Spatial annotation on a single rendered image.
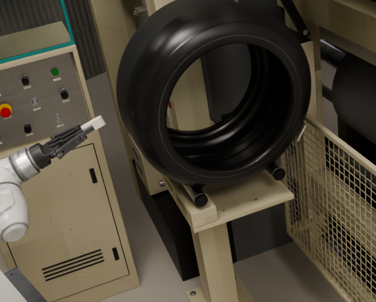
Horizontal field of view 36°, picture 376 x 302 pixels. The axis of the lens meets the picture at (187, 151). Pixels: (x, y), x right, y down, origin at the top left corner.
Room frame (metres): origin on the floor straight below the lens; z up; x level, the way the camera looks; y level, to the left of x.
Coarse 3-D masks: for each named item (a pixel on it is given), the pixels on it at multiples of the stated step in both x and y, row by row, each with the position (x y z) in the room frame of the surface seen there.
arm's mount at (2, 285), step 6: (0, 270) 1.57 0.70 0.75; (0, 276) 1.54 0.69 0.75; (0, 282) 1.51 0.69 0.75; (6, 282) 1.50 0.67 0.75; (0, 288) 1.47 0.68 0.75; (6, 288) 1.47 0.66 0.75; (12, 288) 1.47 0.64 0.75; (0, 294) 1.44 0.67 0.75; (6, 294) 1.44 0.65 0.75; (12, 294) 1.44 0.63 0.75; (18, 294) 1.43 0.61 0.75; (0, 300) 1.42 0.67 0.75; (6, 300) 1.41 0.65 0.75; (12, 300) 1.41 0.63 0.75; (18, 300) 1.40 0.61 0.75; (24, 300) 1.40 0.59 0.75
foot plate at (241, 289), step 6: (240, 282) 2.08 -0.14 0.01; (198, 288) 2.10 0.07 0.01; (240, 288) 2.04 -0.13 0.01; (186, 294) 2.08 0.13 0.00; (192, 294) 2.06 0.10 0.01; (198, 294) 2.06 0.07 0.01; (240, 294) 2.01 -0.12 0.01; (246, 294) 2.00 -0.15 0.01; (192, 300) 2.02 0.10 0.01; (198, 300) 2.02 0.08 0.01; (204, 300) 2.01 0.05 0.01; (240, 300) 1.97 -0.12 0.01; (246, 300) 1.96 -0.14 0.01; (252, 300) 1.96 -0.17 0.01
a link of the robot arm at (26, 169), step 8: (16, 152) 1.54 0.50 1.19; (24, 152) 1.53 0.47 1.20; (16, 160) 1.51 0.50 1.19; (24, 160) 1.51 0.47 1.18; (32, 160) 1.52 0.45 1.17; (16, 168) 1.49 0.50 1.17; (24, 168) 1.49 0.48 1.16; (32, 168) 1.50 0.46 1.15; (24, 176) 1.49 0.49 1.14; (32, 176) 1.51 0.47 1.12
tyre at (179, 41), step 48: (192, 0) 1.74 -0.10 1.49; (240, 0) 1.76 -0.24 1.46; (144, 48) 1.62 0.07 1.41; (192, 48) 1.55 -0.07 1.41; (288, 48) 1.62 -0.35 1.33; (144, 96) 1.53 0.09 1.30; (288, 96) 1.78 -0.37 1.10; (144, 144) 1.53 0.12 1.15; (192, 144) 1.82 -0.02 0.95; (240, 144) 1.80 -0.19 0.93; (288, 144) 1.61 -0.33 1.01
